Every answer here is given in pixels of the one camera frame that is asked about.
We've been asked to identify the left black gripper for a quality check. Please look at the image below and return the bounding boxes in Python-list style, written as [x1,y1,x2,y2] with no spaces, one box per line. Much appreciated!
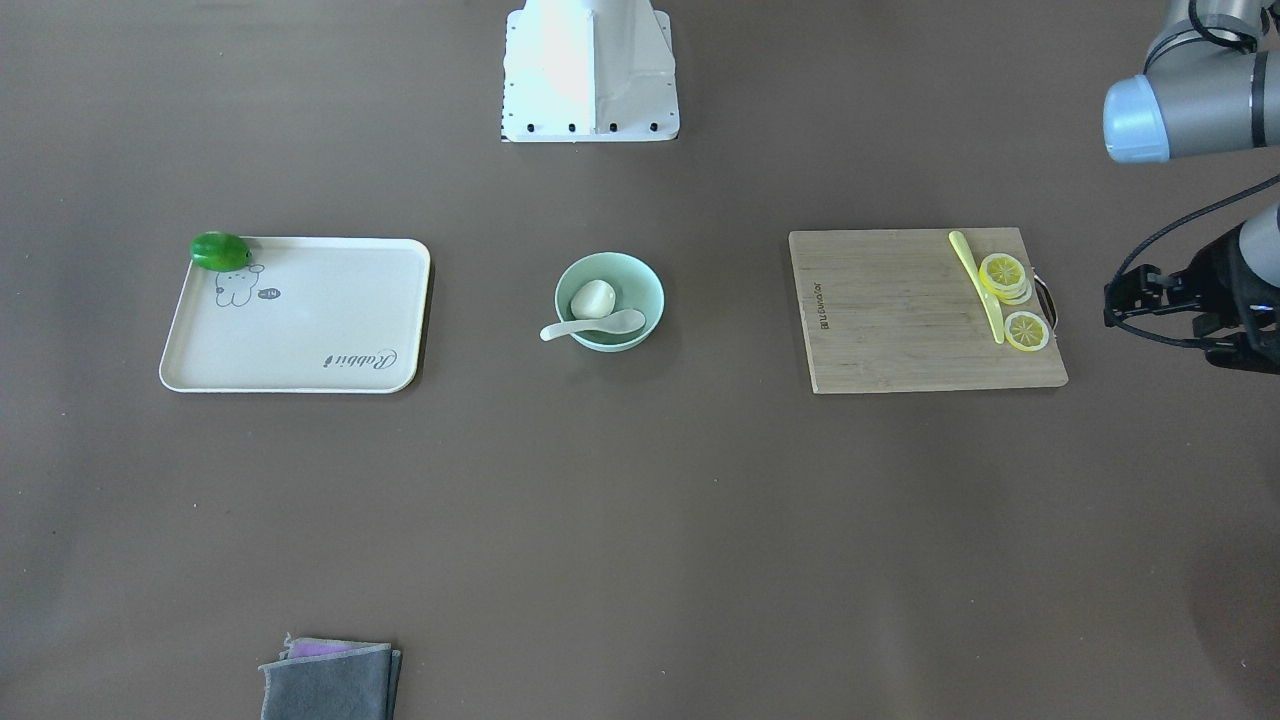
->
[1103,225,1279,375]

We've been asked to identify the white ceramic spoon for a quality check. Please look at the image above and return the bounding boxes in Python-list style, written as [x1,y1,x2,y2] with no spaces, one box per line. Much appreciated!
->
[539,307,646,341]

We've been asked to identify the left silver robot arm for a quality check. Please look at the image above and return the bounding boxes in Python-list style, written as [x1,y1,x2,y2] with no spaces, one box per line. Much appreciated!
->
[1102,1,1279,374]

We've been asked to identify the light green bowl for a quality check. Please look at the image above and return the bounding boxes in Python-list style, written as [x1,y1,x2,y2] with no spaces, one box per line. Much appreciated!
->
[556,252,666,354]

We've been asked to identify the lemon slice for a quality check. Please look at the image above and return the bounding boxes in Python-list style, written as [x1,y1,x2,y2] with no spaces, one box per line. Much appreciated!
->
[1004,311,1052,352]

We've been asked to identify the stacked lemon slices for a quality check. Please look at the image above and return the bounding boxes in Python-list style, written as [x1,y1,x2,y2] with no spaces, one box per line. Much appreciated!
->
[978,252,1034,306]

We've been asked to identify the yellow plastic knife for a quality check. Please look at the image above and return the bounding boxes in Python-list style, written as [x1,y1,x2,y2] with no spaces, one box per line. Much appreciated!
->
[948,231,1006,345]

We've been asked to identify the wooden cutting board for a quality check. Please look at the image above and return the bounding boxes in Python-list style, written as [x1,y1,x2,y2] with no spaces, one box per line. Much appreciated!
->
[788,228,1068,395]

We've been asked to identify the cream rectangular tray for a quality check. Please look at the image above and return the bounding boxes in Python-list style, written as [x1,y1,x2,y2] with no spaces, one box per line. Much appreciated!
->
[159,237,433,395]

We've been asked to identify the grey folded cloth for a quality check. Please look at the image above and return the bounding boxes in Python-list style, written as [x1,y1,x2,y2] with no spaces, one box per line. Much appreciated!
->
[259,635,402,719]

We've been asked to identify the green lime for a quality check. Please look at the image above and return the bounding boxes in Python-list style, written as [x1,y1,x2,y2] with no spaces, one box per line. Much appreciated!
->
[188,231,252,273]

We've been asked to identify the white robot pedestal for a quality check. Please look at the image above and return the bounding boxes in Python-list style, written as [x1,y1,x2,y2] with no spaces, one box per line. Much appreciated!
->
[500,1,681,143]

